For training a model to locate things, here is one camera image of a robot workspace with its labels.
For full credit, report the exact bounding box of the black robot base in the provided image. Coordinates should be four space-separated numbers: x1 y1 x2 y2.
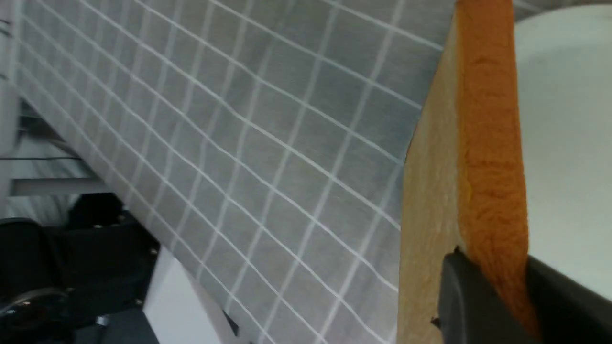
0 193 161 344

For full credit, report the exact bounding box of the light green plate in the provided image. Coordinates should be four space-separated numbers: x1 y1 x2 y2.
514 4 612 299

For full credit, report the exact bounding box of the toast slice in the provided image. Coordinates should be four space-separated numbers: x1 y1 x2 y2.
396 0 538 344

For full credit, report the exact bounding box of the grey checked tablecloth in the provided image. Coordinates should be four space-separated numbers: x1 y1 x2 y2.
18 0 455 344

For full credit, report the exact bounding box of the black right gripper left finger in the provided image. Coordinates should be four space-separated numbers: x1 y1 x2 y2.
431 248 526 344

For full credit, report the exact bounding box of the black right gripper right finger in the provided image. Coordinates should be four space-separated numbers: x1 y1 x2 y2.
526 257 612 344

